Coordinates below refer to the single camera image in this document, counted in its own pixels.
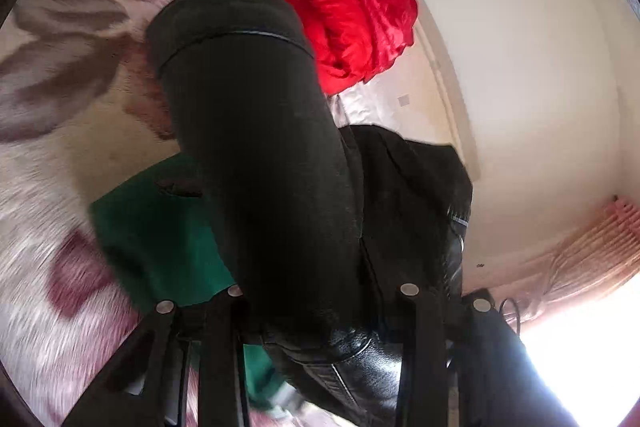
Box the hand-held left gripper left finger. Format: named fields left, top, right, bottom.
left=61, top=284, right=252, bottom=427

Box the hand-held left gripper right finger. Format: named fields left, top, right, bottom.
left=395, top=282, right=577, bottom=427

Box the black leather jacket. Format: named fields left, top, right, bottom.
left=146, top=0, right=474, bottom=427

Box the green jacket with striped cuffs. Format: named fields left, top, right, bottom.
left=88, top=154, right=307, bottom=420

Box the pink floral curtain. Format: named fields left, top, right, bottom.
left=515, top=196, right=640, bottom=325

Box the white pillow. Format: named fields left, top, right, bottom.
left=327, top=81, right=388, bottom=128

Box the floral bed blanket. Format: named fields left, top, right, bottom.
left=0, top=0, right=283, bottom=427

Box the red quilt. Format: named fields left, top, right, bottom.
left=262, top=0, right=419, bottom=98

